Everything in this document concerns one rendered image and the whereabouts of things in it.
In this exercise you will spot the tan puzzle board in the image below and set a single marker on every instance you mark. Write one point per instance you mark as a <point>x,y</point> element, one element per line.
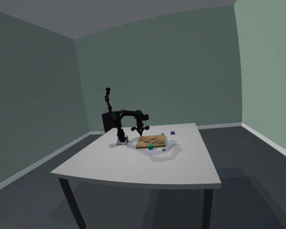
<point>145,141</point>

